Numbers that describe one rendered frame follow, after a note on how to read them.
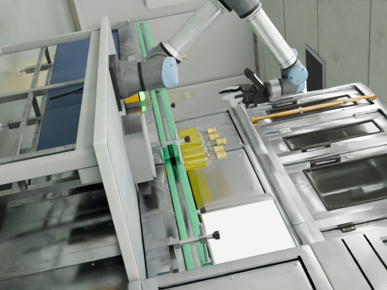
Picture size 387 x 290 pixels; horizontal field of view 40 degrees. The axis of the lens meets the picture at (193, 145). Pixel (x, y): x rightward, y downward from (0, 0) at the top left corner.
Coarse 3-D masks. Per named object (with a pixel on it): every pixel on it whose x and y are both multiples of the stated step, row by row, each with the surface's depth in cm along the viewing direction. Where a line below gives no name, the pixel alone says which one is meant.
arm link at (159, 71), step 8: (152, 56) 211; (160, 56) 209; (144, 64) 203; (152, 64) 203; (160, 64) 202; (168, 64) 202; (176, 64) 210; (144, 72) 202; (152, 72) 202; (160, 72) 202; (168, 72) 202; (176, 72) 208; (144, 80) 202; (152, 80) 203; (160, 80) 203; (168, 80) 203; (176, 80) 206; (152, 88) 206; (160, 88) 207
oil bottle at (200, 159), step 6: (186, 156) 237; (192, 156) 237; (198, 156) 236; (204, 156) 235; (210, 156) 237; (186, 162) 235; (192, 162) 235; (198, 162) 236; (204, 162) 236; (210, 162) 237; (186, 168) 236; (192, 168) 237
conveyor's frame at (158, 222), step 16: (128, 32) 356; (128, 48) 330; (128, 112) 254; (144, 112) 252; (160, 176) 221; (160, 192) 211; (144, 208) 203; (160, 208) 202; (144, 224) 195; (160, 224) 194; (144, 240) 188; (160, 240) 186; (160, 256) 179; (176, 272) 172
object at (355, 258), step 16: (336, 240) 151; (352, 240) 150; (368, 240) 150; (384, 240) 150; (320, 256) 146; (336, 256) 145; (352, 256) 145; (368, 256) 144; (384, 256) 143; (336, 272) 140; (352, 272) 140; (368, 272) 139; (384, 272) 138; (336, 288) 136; (352, 288) 135; (368, 288) 134; (384, 288) 134
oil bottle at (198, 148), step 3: (189, 147) 244; (192, 147) 243; (195, 147) 243; (198, 147) 243; (201, 147) 242; (204, 147) 242; (183, 150) 242; (186, 150) 242; (189, 150) 242; (192, 150) 241; (195, 150) 241; (198, 150) 241; (201, 150) 240; (204, 150) 240; (207, 150) 241; (183, 153) 240; (186, 153) 240; (189, 153) 240
